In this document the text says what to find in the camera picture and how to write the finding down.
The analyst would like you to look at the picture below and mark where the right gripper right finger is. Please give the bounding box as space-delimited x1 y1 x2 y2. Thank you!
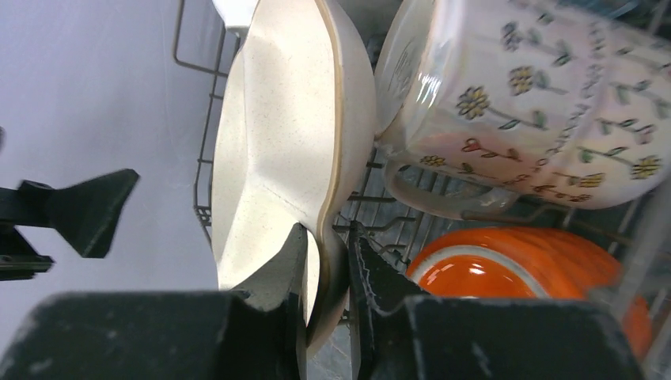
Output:
348 222 645 379

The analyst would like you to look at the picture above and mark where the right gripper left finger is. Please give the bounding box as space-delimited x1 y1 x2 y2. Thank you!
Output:
1 224 308 379

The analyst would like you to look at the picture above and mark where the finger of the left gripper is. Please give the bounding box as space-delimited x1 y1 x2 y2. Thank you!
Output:
1 169 140 259

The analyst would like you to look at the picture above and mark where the orange mug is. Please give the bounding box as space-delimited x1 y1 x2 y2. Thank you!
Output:
406 226 654 363

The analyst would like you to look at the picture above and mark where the cream plate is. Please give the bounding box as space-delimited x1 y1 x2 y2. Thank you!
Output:
211 1 377 356

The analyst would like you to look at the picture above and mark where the white floral mug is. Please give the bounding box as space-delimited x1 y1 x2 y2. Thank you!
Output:
374 1 670 219

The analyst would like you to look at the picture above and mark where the metal wire dish rack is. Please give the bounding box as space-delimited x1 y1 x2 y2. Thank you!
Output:
191 1 670 379

